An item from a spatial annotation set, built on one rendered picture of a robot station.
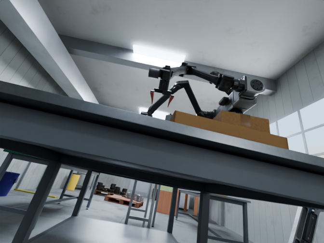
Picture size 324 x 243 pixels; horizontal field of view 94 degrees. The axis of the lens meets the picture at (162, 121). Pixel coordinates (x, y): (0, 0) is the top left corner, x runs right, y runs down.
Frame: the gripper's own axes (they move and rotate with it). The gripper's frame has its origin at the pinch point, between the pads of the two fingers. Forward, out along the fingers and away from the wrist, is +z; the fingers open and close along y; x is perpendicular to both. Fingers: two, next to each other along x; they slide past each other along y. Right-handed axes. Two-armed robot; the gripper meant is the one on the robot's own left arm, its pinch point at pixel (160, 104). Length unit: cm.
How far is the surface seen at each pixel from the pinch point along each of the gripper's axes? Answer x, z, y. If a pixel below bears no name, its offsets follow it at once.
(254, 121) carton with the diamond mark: 20, -4, -47
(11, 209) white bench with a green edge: -42, 159, 143
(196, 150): 64, -4, -9
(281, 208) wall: -138, 170, -259
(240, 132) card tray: 61, -8, -18
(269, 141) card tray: 61, -7, -25
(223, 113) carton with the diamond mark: 18.4, -5.0, -31.3
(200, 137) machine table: 66, -7, -8
